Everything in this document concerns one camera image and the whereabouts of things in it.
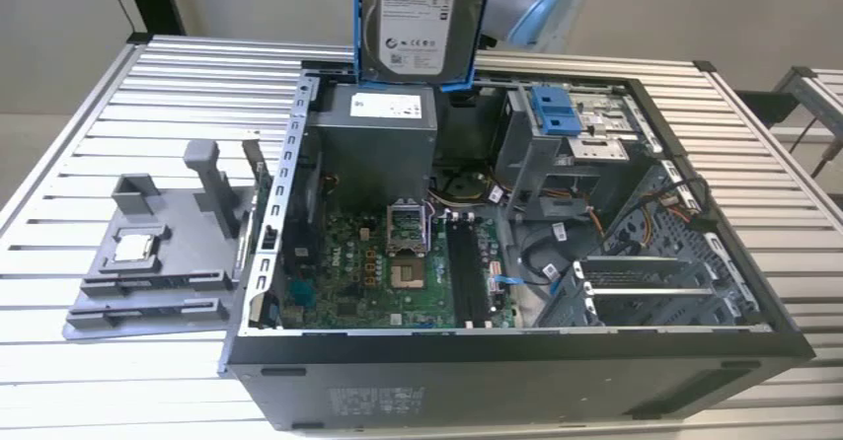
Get hard disk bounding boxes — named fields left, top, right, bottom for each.
left=350, top=0, right=495, bottom=95

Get metal disk bay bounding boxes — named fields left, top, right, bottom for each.
left=537, top=256, right=754, bottom=330

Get grey power supply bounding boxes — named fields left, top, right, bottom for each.
left=309, top=84, right=440, bottom=205

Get blue drive bay latch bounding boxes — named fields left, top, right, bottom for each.
left=528, top=86, right=583, bottom=138

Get grey metal drive cage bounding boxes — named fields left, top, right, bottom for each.
left=493, top=83, right=664, bottom=220

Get graphics card green board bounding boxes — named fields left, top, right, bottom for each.
left=234, top=138, right=275, bottom=283

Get black case fan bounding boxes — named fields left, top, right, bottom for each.
left=286, top=153, right=328, bottom=283

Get metal socket cover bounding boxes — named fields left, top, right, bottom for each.
left=386, top=197, right=430, bottom=258

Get CPU socket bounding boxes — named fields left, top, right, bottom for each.
left=388, top=257, right=430, bottom=292

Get black RAM slot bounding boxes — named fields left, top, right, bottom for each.
left=462, top=212, right=497, bottom=329
left=446, top=212, right=477, bottom=329

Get green motherboard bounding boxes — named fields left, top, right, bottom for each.
left=279, top=202, right=525, bottom=331

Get blue expansion slot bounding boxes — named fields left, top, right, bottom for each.
left=286, top=276, right=317, bottom=311

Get grey parts rack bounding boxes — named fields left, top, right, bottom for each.
left=62, top=138, right=275, bottom=343

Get silver CPU chip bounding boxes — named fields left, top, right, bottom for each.
left=111, top=235, right=161, bottom=263

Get metal slat side table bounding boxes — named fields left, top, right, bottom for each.
left=770, top=64, right=843, bottom=180

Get black PC case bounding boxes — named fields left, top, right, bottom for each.
left=217, top=59, right=818, bottom=434

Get coiled black yellow wires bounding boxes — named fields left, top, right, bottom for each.
left=426, top=166, right=513, bottom=207

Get black wire white label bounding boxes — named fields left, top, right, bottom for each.
left=519, top=221, right=579, bottom=263
left=517, top=258, right=572, bottom=289

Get orange yellow wire bundle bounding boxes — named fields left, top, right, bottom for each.
left=631, top=185, right=703, bottom=247
left=544, top=186, right=609, bottom=238

